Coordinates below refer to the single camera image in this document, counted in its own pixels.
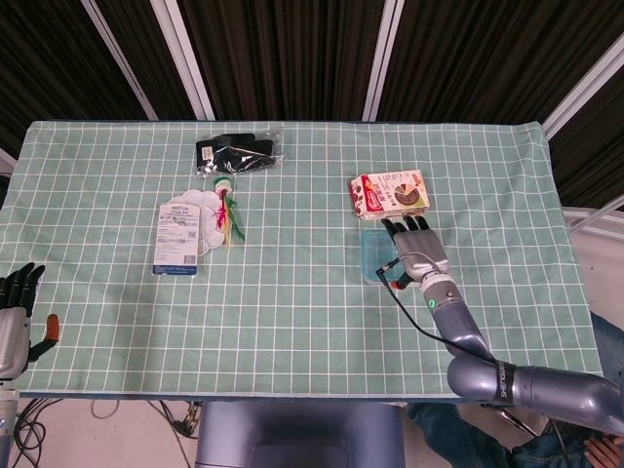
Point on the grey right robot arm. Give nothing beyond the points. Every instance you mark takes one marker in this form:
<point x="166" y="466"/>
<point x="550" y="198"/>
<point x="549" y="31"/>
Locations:
<point x="458" y="326"/>

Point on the dark blue table underlay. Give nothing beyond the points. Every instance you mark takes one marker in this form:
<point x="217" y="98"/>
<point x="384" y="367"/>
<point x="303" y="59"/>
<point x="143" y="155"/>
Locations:
<point x="122" y="397"/>

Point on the bare bystander hand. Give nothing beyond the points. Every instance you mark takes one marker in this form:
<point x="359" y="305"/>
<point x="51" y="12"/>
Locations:
<point x="602" y="453"/>

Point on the green checked tablecloth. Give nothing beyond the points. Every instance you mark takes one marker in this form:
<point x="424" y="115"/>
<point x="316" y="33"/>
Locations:
<point x="302" y="302"/>

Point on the white metal rack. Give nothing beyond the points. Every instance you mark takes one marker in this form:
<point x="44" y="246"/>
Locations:
<point x="592" y="217"/>

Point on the chrome chair frame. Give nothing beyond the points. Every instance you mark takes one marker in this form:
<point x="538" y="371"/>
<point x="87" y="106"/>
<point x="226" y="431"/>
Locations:
<point x="517" y="419"/>

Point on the translucent blue plastic lid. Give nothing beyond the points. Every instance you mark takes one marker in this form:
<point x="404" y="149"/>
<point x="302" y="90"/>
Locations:
<point x="375" y="253"/>

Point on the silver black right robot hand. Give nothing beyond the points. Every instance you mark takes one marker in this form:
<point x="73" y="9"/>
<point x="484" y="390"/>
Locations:
<point x="421" y="253"/>

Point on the slanted white corner frame post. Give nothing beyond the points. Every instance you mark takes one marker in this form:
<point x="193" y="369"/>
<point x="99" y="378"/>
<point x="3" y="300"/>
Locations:
<point x="585" y="85"/>

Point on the wide double white frame post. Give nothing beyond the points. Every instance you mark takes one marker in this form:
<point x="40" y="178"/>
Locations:
<point x="183" y="58"/>

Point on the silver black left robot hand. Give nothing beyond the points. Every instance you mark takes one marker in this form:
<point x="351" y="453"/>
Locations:
<point x="10" y="331"/>

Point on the red white snack carton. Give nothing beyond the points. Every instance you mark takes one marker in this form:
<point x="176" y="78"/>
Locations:
<point x="390" y="195"/>

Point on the black gloves in plastic bag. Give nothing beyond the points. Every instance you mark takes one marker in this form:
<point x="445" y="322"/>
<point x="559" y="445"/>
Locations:
<point x="229" y="153"/>

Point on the thin white frame post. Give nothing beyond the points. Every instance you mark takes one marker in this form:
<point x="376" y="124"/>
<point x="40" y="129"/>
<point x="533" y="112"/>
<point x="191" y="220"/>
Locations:
<point x="119" y="58"/>

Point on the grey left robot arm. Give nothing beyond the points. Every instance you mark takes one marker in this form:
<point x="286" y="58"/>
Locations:
<point x="6" y="419"/>

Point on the white paint palette with card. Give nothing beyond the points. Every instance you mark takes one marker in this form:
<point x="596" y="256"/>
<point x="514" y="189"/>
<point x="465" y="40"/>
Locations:
<point x="178" y="239"/>

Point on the grey-blue robot torso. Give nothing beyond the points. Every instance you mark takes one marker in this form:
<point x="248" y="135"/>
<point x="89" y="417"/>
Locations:
<point x="297" y="434"/>

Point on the dark pleated curtain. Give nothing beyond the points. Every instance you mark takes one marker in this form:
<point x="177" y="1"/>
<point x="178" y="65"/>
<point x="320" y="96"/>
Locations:
<point x="292" y="58"/>

